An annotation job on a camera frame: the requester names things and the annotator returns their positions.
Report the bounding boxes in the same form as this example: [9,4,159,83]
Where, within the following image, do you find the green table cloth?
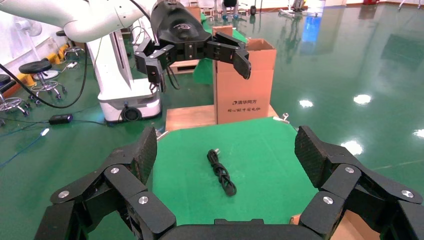
[87,116,319,240]

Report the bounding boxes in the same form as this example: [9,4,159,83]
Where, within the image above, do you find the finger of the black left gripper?
[134,37,176,94]
[203,32,252,80]

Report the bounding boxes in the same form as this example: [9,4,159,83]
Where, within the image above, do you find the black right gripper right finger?
[294,125,424,240]

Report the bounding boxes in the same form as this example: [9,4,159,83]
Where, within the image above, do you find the person with blue shoe covers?
[220,0,240,20]

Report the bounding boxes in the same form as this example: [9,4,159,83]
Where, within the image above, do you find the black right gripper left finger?
[34,126,176,240]

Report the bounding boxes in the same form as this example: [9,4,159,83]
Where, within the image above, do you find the yellow floor bumper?
[46,44,70,65]

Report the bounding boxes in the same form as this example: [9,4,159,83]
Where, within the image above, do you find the white fan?
[14,18,43,38]

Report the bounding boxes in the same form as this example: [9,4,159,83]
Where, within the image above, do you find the blue floor cable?
[0,128,51,168]

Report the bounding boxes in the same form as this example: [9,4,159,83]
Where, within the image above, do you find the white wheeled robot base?
[86,29,163,123]

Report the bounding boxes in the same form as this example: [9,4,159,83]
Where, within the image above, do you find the black round stool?
[18,59,67,105]
[0,74,31,117]
[55,30,85,61]

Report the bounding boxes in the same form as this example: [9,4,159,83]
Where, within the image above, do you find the wooden pallet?
[168,58,200,75]

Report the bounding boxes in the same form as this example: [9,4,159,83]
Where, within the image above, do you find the flat open cardboard box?
[289,210,382,240]

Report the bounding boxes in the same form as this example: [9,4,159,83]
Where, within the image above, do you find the tall printed cardboard box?
[211,38,277,125]

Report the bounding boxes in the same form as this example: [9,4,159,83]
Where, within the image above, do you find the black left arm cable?
[0,0,153,110]

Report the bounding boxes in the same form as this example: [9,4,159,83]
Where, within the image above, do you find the black power cable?
[206,148,238,198]

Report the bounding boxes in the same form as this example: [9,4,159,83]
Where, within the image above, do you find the small cardboard box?
[211,25,233,37]

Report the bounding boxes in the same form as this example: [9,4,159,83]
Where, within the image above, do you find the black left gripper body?
[150,0,216,62]

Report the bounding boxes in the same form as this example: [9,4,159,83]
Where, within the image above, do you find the black power adapter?
[48,113,74,126]

